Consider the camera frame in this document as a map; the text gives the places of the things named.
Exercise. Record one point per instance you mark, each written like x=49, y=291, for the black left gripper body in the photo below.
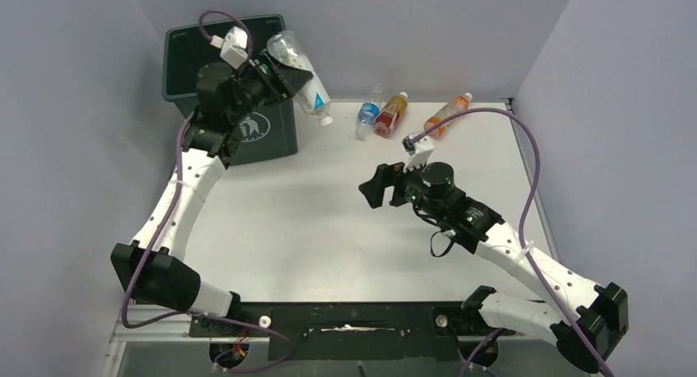
x=263, y=89

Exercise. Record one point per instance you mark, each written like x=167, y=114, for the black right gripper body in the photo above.
x=407, y=186

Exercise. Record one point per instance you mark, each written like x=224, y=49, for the white blue label bottle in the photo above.
x=312, y=98

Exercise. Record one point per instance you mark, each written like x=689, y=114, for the brown tea bottle red label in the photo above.
x=389, y=116

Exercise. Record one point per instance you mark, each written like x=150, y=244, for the clear bottle blue label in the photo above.
x=368, y=113

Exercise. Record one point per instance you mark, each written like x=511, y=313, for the orange juice bottle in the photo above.
x=436, y=126

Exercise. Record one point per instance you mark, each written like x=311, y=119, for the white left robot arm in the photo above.
x=151, y=266

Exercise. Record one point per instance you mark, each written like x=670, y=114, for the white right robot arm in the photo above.
x=582, y=319

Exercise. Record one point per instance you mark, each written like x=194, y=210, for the dark green trash bin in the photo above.
x=268, y=133

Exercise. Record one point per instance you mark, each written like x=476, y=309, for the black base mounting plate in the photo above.
x=373, y=331

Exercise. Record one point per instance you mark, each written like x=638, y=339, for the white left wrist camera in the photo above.
x=234, y=47

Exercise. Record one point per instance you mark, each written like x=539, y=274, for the aluminium frame rail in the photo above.
x=192, y=345

